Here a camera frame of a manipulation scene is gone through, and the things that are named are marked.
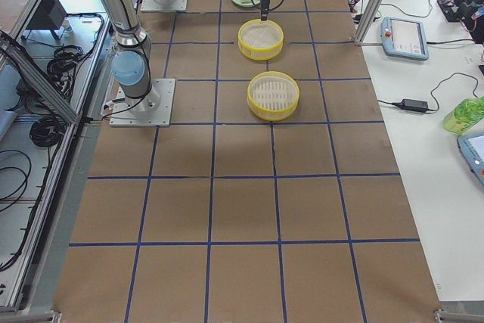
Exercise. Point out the black electronics board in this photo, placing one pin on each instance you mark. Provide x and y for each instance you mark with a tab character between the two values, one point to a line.
466	12

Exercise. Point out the black power adapter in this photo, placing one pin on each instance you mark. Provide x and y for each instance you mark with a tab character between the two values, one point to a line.
412	105

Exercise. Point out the green plastic bottle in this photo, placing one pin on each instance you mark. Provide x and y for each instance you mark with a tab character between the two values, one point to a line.
464	116

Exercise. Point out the teach pendant with screen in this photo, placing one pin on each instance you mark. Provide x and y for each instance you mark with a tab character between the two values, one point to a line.
404	38

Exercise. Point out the far yellow bamboo steamer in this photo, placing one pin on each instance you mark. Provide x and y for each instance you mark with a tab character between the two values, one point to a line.
260	40

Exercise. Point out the yellow bamboo steamer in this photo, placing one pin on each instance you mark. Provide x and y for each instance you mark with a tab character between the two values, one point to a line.
260	40
272	96

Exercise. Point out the near yellow bamboo steamer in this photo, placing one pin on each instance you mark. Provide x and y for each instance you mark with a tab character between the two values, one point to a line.
272	96

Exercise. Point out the black monitor on floor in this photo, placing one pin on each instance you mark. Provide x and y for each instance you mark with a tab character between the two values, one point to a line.
49	15

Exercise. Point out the aluminium side rail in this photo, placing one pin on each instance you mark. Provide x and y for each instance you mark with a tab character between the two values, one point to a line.
33	76

